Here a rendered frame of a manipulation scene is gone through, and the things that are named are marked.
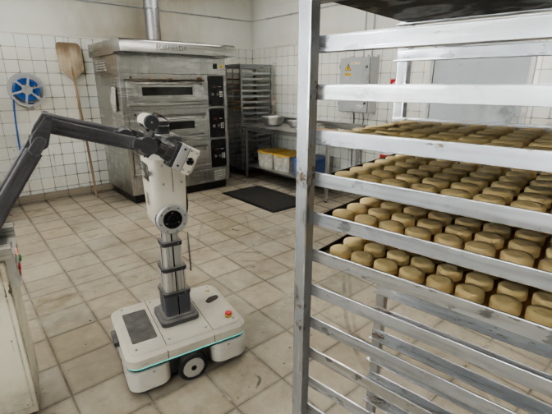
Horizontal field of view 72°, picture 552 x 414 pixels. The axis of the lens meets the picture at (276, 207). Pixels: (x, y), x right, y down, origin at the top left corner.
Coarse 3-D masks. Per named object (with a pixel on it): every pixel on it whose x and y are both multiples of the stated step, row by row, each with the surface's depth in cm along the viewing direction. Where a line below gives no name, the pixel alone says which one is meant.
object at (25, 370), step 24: (0, 240) 173; (0, 264) 152; (0, 288) 154; (0, 312) 156; (24, 312) 184; (0, 336) 158; (24, 336) 168; (0, 360) 161; (24, 360) 166; (0, 384) 163; (24, 384) 168; (0, 408) 166; (24, 408) 171
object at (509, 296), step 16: (352, 240) 93; (368, 240) 96; (352, 256) 85; (368, 256) 84; (384, 256) 89; (400, 256) 84; (416, 256) 84; (400, 272) 78; (416, 272) 77; (432, 272) 82; (448, 272) 77; (464, 272) 82; (480, 272) 79; (448, 288) 72; (464, 288) 71; (480, 288) 71; (496, 288) 75; (512, 288) 71; (528, 288) 75; (496, 304) 67; (512, 304) 66; (528, 304) 70; (544, 304) 67; (544, 320) 62
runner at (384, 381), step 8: (368, 376) 139; (376, 376) 137; (384, 384) 135; (392, 384) 133; (400, 392) 131; (408, 392) 129; (416, 400) 128; (424, 400) 126; (432, 408) 125; (440, 408) 123
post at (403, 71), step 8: (400, 48) 105; (408, 48) 104; (400, 64) 106; (408, 64) 105; (400, 72) 106; (408, 72) 106; (400, 80) 107; (408, 80) 107; (400, 104) 109; (400, 112) 109; (376, 296) 129; (376, 304) 130; (384, 304) 129; (376, 328) 132; (376, 344) 134; (376, 368) 136; (368, 408) 143
